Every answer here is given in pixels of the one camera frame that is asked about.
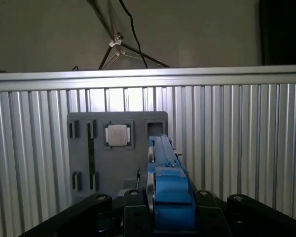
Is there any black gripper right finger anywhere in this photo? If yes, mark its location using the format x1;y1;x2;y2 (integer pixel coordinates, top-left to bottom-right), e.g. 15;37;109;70
194;190;296;237

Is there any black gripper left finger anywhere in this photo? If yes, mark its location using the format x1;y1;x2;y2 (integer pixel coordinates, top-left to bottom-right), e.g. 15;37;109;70
22;189;152;237

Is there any hard disk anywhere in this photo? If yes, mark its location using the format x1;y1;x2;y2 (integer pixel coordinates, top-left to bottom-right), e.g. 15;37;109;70
144;134;197;237

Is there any grey plastic parts rack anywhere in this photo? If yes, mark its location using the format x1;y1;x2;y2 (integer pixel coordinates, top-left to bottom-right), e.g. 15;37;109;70
67;111;169;198

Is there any dark green RAM stick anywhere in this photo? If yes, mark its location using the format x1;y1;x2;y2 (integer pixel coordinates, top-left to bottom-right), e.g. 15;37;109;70
88;122;94;191

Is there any silver CPU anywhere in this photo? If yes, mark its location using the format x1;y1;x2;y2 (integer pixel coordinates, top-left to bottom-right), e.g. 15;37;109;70
105;123;133;148

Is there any dark black panel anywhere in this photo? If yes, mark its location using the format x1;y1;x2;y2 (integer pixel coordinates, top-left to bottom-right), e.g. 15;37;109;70
259;0;296;66

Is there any thin black tripod cable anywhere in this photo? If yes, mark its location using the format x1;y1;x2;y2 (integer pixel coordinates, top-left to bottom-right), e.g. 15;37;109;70
119;0;149;69

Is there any thin legged camera tripod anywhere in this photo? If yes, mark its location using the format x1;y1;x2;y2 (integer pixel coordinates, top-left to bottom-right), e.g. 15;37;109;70
86;0;172;70

